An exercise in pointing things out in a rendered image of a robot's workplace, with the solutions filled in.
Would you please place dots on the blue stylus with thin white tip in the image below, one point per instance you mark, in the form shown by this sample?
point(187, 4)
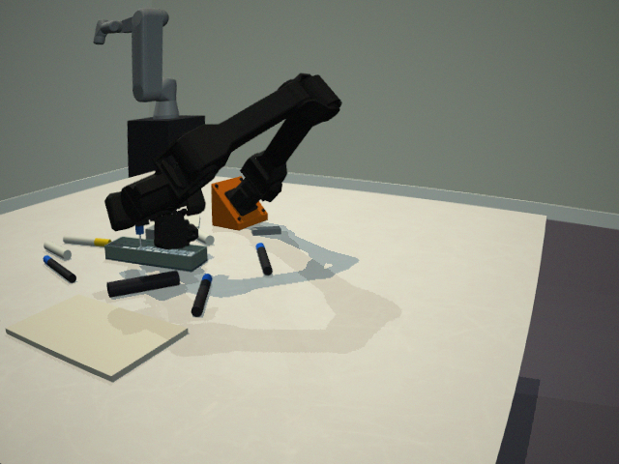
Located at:
point(139, 230)

